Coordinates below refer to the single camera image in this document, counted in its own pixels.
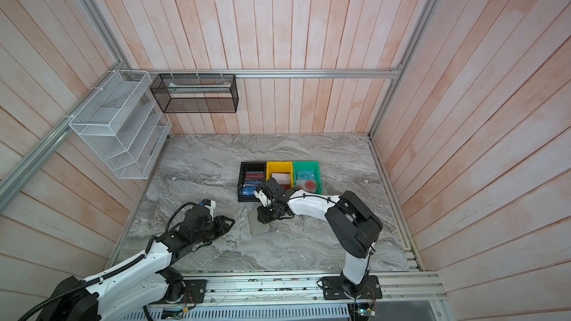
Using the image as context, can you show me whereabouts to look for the horizontal aluminium wall rail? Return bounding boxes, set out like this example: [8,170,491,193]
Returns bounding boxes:
[128,68,400,79]

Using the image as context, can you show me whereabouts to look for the green plastic bin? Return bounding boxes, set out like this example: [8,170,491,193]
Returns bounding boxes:
[293,161,323,194]

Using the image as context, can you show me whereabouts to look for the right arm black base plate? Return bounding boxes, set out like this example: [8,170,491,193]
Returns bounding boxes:
[317,275,382,301]

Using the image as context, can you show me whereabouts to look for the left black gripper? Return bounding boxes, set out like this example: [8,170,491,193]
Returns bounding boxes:
[192,215,236,245]

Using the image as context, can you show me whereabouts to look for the white wire mesh shelf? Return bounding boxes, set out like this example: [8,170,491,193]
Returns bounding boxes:
[70,70,172,180]

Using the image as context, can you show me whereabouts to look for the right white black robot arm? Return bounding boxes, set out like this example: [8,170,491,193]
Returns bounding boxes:
[254,178,383,300]

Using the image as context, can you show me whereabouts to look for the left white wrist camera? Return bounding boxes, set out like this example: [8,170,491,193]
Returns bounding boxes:
[199,199,216,215]

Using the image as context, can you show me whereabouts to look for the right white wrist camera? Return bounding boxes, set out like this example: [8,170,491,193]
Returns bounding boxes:
[254,186,268,206]

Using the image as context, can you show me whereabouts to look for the white card in yellow bin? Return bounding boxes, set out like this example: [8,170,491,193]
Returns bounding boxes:
[272,172,291,188]

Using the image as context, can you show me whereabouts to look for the black wire mesh basket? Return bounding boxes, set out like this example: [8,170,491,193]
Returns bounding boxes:
[150,73,239,114]

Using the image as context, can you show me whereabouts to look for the blue card in black bin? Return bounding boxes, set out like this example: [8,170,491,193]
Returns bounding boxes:
[239,185,257,196]

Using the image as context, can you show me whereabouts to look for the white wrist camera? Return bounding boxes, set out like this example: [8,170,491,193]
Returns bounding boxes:
[199,199,216,215]
[254,186,268,206]

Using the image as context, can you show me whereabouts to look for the grey card holder wallet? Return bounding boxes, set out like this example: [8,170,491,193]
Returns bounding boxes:
[248,210,270,237]

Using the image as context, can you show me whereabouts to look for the black plastic bin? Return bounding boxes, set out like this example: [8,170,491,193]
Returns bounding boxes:
[237,161,267,202]

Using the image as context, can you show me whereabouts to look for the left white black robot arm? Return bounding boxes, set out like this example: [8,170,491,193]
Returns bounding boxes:
[22,200,235,320]

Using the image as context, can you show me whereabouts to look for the card with red circle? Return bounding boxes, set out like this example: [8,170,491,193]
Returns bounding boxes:
[296,180,318,193]

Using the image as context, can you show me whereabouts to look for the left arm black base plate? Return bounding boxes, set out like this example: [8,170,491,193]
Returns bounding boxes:
[172,279,207,305]

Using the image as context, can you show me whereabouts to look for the red card in black bin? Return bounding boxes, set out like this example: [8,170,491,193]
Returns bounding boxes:
[244,171,266,181]

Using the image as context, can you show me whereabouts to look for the yellow plastic bin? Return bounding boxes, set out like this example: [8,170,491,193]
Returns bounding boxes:
[266,161,294,189]

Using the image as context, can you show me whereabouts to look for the black corrugated cable conduit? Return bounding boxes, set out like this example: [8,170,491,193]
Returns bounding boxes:
[17,201,199,321]

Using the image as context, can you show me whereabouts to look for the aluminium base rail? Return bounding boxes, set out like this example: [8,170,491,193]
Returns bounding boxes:
[183,271,448,307]

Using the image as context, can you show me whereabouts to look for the left aluminium wall rail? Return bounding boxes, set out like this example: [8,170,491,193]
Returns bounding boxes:
[1,60,125,213]

